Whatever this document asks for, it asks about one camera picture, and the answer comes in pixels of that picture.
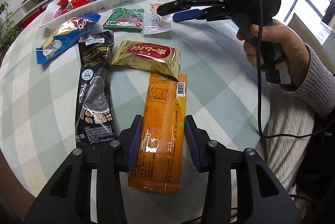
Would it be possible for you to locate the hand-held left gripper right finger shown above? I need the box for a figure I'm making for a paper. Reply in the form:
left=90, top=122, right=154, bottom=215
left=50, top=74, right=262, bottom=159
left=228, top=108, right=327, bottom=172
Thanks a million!
left=184, top=114, right=301, bottom=224

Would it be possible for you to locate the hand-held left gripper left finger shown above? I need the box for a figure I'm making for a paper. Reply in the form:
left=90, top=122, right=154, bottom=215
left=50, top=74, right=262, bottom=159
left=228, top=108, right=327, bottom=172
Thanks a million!
left=25, top=114, right=144, bottom=224

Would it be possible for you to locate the clear pastry packet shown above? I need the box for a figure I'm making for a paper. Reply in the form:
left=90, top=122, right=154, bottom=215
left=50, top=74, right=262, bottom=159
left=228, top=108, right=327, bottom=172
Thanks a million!
left=141, top=3, right=172, bottom=36

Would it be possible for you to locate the orange snack packet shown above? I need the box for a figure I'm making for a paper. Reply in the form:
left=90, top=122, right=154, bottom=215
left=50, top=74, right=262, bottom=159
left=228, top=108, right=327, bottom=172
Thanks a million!
left=128, top=72, right=188, bottom=194

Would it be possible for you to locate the green snack packet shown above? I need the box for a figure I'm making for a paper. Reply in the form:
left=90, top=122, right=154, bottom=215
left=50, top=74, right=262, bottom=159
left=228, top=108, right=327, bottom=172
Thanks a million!
left=103, top=8, right=145, bottom=32

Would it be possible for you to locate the gold and red snack packet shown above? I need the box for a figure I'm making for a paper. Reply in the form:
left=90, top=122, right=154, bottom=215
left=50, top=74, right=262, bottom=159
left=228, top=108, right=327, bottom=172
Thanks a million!
left=109, top=40, right=181, bottom=82

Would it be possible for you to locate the white plastic tray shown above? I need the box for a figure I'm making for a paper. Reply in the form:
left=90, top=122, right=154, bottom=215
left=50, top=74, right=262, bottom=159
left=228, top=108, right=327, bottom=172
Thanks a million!
left=39, top=0, right=148, bottom=29

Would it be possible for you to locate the black snack packet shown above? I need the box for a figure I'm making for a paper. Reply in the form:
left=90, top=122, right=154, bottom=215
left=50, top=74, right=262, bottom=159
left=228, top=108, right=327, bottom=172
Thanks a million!
left=75, top=30, right=117, bottom=146

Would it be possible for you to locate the blue and yellow cookie packet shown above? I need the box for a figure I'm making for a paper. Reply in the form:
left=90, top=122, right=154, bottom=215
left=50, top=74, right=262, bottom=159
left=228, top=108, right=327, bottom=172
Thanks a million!
left=36, top=12, right=101, bottom=66

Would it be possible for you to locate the person's right forearm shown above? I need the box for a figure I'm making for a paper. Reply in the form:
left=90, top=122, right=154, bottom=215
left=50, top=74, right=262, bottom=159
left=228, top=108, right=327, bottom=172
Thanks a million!
left=288, top=44, right=335, bottom=118

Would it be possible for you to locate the person's right hand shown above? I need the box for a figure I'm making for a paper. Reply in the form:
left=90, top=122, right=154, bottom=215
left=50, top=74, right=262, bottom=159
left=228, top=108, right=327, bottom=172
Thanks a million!
left=237, top=19, right=311, bottom=86

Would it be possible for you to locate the cream knit clothing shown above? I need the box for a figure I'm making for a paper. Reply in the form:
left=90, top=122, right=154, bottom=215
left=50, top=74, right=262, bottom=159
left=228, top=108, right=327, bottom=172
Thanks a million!
left=256, top=82, right=316, bottom=189

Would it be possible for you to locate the red storage box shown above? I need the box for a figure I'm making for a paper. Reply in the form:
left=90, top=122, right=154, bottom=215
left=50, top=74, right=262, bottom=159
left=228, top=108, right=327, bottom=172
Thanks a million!
left=22, top=10, right=40, bottom=28

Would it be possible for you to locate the trailing pothos plant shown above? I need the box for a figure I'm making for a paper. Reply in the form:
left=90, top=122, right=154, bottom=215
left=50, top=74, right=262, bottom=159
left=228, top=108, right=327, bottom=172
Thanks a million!
left=0, top=2, right=20, bottom=58

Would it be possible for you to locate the black cable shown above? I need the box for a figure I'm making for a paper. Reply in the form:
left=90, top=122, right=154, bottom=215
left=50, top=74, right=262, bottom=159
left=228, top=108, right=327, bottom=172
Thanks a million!
left=255, top=0, right=319, bottom=140

